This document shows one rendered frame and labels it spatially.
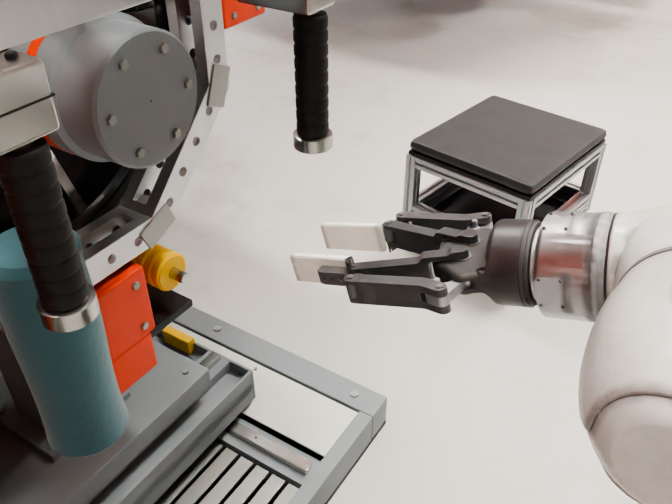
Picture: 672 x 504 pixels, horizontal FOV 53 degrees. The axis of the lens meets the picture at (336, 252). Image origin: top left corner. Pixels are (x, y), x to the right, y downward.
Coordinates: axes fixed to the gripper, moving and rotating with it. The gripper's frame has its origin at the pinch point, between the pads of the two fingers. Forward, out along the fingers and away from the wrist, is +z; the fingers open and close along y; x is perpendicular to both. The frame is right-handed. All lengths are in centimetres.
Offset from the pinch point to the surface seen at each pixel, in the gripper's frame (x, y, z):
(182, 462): 48, -4, 46
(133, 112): -18.3, 7.3, 12.0
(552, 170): 37, -96, 4
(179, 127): -14.8, 2.2, 12.5
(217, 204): 44, -91, 104
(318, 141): -7.8, -9.8, 5.4
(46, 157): -20.6, 22.1, 4.7
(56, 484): 35, 14, 51
